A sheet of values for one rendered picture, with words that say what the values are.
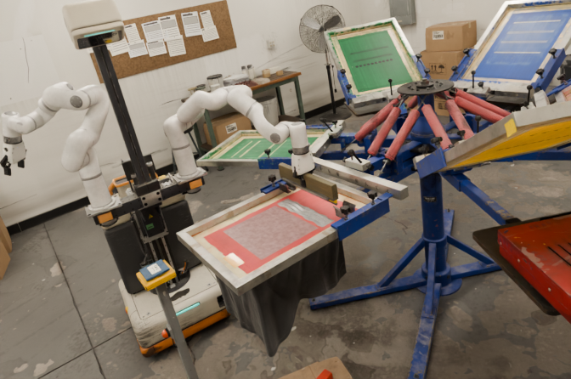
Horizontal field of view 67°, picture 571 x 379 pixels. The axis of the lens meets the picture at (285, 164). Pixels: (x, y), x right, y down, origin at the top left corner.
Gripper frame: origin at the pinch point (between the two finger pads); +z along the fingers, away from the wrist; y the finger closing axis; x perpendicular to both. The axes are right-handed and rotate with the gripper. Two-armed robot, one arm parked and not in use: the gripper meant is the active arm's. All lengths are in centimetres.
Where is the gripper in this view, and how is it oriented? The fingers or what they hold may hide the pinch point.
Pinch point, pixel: (306, 181)
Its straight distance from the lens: 201.1
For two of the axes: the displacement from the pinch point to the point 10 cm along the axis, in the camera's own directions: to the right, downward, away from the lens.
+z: 1.7, 9.1, 3.8
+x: 5.7, 2.2, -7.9
